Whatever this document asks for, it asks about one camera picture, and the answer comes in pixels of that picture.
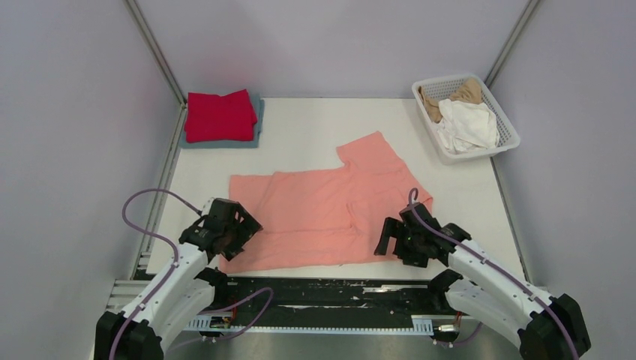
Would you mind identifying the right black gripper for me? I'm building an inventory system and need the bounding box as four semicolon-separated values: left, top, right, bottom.
374;218;427;269

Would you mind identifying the salmon pink t shirt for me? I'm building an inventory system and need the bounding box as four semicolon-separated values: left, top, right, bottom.
220;131;434;274

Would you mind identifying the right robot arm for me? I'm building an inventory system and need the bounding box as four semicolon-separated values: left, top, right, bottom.
374;202;592;359

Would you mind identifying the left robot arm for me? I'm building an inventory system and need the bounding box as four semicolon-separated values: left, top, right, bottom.
94;198;263;359

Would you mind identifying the folded red t shirt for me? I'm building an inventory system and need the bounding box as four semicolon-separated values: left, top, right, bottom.
184;89;257;143

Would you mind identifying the white t shirt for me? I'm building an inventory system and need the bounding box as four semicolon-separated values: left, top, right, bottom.
434;99;500;155

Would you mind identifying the folded grey-blue t shirt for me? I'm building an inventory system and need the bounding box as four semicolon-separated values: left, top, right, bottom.
178;92;266;149

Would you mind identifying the white plastic basket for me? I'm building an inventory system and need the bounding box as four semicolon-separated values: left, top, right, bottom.
411;73;521;165

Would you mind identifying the tan t shirt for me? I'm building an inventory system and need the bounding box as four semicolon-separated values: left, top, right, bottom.
417;78;482;124

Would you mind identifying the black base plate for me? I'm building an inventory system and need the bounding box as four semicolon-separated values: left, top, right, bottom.
203;276;458;330

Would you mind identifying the slotted cable duct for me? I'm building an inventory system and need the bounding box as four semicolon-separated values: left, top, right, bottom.
181;313;434;337

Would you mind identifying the aluminium frame rail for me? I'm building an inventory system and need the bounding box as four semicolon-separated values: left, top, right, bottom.
105;279;559;322

